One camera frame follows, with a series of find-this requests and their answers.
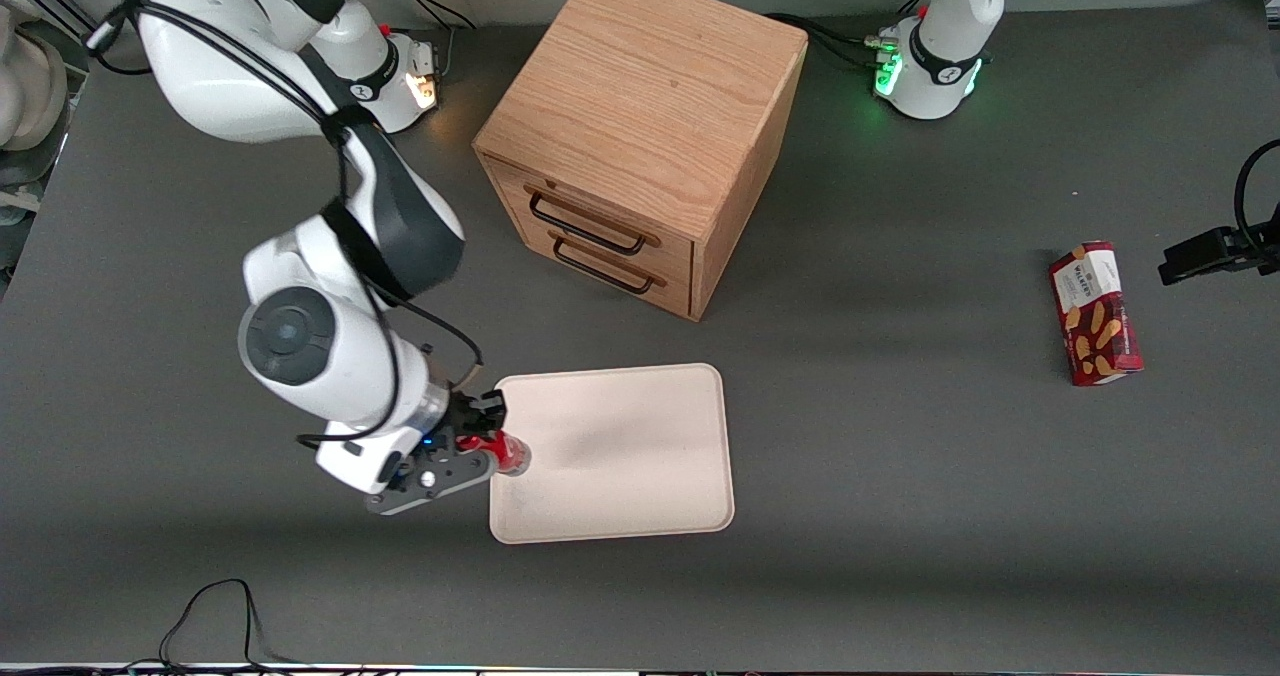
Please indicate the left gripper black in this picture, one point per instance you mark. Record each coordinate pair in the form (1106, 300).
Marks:
(1203, 255)

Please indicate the red cookie box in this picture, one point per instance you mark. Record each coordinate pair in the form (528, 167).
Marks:
(1097, 316)

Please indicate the cream rectangular plastic tray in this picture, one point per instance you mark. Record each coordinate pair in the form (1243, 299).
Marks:
(620, 456)

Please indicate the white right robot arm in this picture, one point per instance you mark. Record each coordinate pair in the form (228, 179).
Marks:
(300, 356)

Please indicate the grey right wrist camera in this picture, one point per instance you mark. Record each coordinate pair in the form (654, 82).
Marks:
(430, 481)

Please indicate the larger wooden drawer front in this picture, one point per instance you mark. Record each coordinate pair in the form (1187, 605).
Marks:
(600, 211)

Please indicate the red coke bottle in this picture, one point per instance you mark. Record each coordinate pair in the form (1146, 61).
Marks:
(512, 454)

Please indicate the oak wooden drawer cabinet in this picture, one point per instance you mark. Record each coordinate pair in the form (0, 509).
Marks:
(650, 86)

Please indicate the smaller wooden drawer front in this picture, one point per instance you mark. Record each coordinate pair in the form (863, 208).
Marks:
(620, 274)

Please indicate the beige moulded background object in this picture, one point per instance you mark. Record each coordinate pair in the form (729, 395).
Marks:
(30, 86)

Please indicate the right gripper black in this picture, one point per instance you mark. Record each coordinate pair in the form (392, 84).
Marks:
(470, 415)

